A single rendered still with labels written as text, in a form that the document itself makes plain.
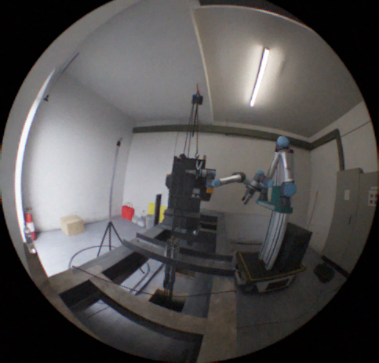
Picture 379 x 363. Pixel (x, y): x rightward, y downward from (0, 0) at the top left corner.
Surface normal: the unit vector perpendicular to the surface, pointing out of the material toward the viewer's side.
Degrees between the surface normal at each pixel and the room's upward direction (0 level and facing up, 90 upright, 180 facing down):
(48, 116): 90
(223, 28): 180
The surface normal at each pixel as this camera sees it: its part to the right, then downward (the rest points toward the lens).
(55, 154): 0.96, 0.11
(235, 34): -0.13, 0.99
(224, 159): -0.23, -0.10
